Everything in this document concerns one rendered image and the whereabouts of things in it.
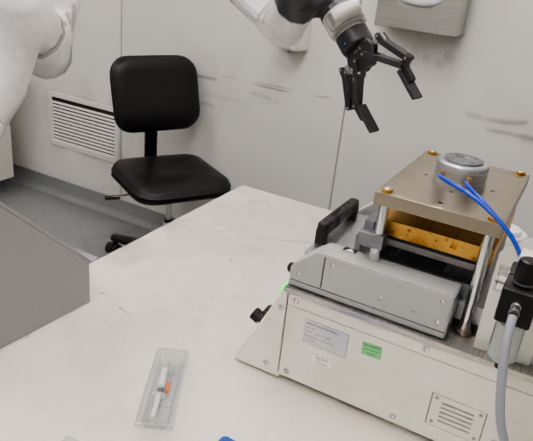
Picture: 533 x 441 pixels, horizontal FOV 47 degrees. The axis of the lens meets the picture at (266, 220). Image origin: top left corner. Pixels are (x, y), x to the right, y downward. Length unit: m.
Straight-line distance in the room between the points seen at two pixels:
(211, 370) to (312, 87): 1.77
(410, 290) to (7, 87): 0.79
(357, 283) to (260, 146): 1.94
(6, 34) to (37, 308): 0.49
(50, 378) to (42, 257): 0.21
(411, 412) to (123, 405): 0.44
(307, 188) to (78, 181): 1.43
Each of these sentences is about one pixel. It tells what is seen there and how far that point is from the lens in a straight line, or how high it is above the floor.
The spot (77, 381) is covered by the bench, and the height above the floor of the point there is 0.75.
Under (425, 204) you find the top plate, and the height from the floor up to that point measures 1.11.
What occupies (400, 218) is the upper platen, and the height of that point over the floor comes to 1.06.
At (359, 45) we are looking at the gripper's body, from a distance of 1.40.
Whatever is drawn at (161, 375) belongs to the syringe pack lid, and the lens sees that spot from 1.02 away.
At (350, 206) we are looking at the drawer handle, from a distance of 1.10.
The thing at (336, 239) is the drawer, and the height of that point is 0.97.
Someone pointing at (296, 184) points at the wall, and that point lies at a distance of 2.77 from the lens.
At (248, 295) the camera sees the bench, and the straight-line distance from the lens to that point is 1.28.
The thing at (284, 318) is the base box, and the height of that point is 0.87.
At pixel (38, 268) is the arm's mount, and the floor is 0.87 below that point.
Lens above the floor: 1.41
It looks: 24 degrees down
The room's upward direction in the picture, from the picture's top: 6 degrees clockwise
